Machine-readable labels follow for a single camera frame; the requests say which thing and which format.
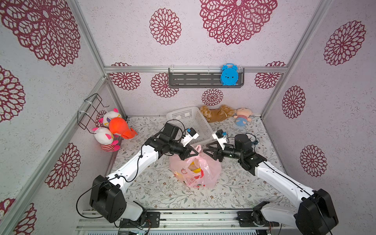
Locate yellow banana bunch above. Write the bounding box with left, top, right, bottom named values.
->
left=188, top=162, right=202, bottom=174

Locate pink plastic bag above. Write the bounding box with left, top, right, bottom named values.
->
left=169, top=145, right=222, bottom=189

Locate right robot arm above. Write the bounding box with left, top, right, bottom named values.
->
left=203, top=129, right=339, bottom=235

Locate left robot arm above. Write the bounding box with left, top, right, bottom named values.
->
left=87, top=120, right=199, bottom=226

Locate white plastic basket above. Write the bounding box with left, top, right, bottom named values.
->
left=166, top=106, right=213, bottom=146

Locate brown teddy bear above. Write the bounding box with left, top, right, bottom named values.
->
left=200, top=105, right=236, bottom=123

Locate small doll blue outfit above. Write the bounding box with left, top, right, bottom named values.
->
left=234, top=108, right=253, bottom=127

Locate red plush toy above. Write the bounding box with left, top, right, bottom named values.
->
left=109, top=117, right=138, bottom=140

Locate white pink plush upper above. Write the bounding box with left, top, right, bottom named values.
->
left=96, top=108, right=122, bottom=128

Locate white pink plush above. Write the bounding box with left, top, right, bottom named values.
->
left=96, top=108, right=122, bottom=128
left=92, top=127, right=120, bottom=152

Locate white pink plush lower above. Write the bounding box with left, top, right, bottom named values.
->
left=92, top=127, right=120, bottom=152

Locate blue alarm clock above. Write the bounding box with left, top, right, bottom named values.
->
left=220, top=64, right=239, bottom=86

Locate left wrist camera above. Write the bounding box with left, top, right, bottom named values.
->
left=180, top=127, right=199, bottom=147

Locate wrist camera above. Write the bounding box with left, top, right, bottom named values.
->
left=180, top=127, right=199, bottom=147
left=212, top=129, right=229, bottom=150

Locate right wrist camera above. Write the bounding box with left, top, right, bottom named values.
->
left=212, top=129, right=229, bottom=150

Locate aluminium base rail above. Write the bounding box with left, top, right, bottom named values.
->
left=75, top=206, right=298, bottom=232

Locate grey wall shelf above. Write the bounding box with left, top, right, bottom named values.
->
left=168, top=68, right=244, bottom=89

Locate black wire rack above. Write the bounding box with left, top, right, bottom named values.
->
left=76, top=93, right=109, bottom=134

